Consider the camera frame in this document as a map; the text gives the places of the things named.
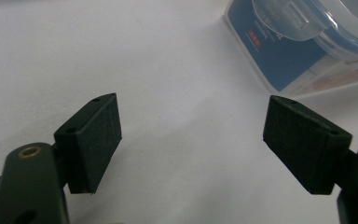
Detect clear plastic container blue label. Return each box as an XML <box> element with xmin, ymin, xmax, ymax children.
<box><xmin>223</xmin><ymin>0</ymin><xmax>358</xmax><ymax>97</ymax></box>

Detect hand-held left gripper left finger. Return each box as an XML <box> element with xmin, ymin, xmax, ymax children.
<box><xmin>53</xmin><ymin>92</ymin><xmax>123</xmax><ymax>195</ymax></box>

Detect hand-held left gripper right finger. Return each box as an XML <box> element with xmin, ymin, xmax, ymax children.
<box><xmin>262</xmin><ymin>94</ymin><xmax>353</xmax><ymax>196</ymax></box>

